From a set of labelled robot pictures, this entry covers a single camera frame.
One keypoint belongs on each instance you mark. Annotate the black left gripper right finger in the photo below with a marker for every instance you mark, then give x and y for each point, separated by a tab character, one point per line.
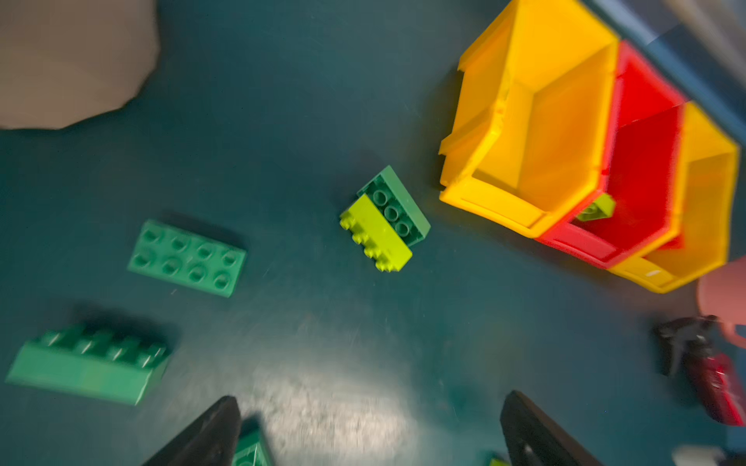
533	438

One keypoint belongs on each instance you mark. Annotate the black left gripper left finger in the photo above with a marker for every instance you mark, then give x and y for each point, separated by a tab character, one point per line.
210	440

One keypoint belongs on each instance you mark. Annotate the dark green lego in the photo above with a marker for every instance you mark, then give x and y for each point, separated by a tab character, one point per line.
252	450
173	255

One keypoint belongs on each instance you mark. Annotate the dark green lego edge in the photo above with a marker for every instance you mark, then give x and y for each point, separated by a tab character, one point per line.
94	364

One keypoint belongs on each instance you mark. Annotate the long lime lego brick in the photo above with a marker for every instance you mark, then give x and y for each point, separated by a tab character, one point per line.
602	208

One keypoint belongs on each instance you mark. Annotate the lime green lego brick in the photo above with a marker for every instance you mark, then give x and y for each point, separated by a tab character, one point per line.
372	231

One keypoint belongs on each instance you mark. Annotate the dark green lego brick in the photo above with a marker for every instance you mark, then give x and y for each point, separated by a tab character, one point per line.
397	206

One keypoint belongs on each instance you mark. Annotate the red spray bottle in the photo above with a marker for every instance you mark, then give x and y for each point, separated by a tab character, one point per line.
686	345

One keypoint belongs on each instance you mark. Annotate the pink watering can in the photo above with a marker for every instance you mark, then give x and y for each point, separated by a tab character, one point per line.
721	293

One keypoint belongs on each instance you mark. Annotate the red middle storage bin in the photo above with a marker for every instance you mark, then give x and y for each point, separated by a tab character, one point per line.
638	168

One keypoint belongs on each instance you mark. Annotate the left yellow storage bin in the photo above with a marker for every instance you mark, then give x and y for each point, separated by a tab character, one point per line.
528	139

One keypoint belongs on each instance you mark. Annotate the yellow storage bin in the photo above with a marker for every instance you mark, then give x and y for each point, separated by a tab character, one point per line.
528	139
703	194

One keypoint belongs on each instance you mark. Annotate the right yellow storage bin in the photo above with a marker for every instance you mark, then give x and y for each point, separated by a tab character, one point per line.
703	194

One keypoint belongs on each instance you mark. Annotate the aluminium back frame rail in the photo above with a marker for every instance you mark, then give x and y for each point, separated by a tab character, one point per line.
655	29

